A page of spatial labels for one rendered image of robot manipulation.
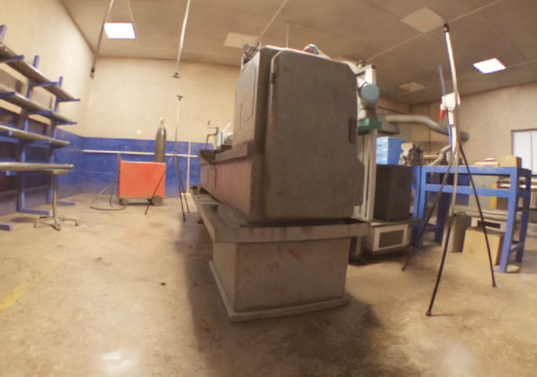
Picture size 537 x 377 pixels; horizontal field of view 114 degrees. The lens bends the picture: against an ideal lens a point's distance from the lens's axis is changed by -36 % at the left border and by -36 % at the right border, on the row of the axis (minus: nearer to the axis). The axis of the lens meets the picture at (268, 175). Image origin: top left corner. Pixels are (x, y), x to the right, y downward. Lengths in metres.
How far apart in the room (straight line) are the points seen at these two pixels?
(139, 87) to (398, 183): 5.92
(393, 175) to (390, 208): 0.30
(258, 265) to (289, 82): 0.83
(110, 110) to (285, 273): 6.09
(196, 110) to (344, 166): 5.60
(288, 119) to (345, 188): 0.43
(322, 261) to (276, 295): 0.29
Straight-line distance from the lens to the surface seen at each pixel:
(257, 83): 1.30
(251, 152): 1.21
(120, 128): 6.70
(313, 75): 1.29
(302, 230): 1.25
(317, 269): 1.39
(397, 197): 2.59
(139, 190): 4.98
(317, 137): 1.23
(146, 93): 6.77
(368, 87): 2.18
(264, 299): 1.34
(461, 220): 2.96
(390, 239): 2.49
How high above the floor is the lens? 0.70
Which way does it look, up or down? 1 degrees down
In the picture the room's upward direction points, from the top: 3 degrees clockwise
